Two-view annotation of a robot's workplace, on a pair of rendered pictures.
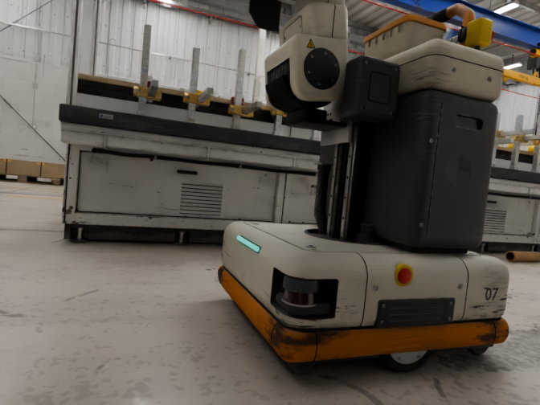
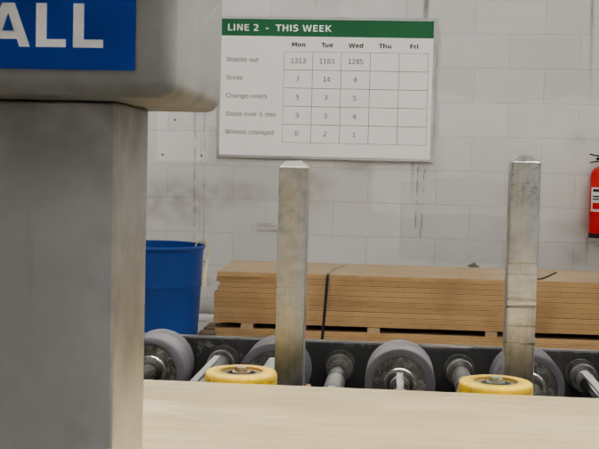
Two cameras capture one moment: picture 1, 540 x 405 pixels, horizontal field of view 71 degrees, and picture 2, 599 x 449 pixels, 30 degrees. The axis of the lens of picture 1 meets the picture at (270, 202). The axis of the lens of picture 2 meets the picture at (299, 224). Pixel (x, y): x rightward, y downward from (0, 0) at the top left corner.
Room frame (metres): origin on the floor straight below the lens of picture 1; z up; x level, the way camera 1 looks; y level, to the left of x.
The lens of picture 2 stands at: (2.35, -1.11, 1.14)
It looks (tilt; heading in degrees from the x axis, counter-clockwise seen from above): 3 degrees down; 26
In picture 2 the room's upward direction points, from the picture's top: 1 degrees clockwise
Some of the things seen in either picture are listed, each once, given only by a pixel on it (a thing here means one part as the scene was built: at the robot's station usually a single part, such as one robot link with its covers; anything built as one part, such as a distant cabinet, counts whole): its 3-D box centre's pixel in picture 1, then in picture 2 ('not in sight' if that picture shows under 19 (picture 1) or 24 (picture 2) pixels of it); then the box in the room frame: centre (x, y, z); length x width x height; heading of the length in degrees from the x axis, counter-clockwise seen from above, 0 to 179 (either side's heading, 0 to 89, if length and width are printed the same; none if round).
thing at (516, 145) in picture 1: (516, 145); not in sight; (2.96, -1.86, 0.88); 0.04 x 0.04 x 0.48; 22
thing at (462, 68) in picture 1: (385, 141); not in sight; (1.20, -0.34, 0.59); 0.55 x 0.34 x 0.83; 21
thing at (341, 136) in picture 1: (325, 93); not in sight; (1.05, -0.12, 0.68); 0.28 x 0.27 x 0.25; 21
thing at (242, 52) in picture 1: (238, 92); not in sight; (2.13, 0.23, 0.90); 0.04 x 0.04 x 0.48; 22
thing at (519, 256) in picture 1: (523, 256); not in sight; (2.90, -1.99, 0.04); 0.30 x 0.08 x 0.08; 112
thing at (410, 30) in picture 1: (400, 51); not in sight; (1.21, -0.36, 0.87); 0.23 x 0.15 x 0.11; 21
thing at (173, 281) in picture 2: not in sight; (155, 306); (7.38, 2.25, 0.36); 0.59 x 0.57 x 0.73; 22
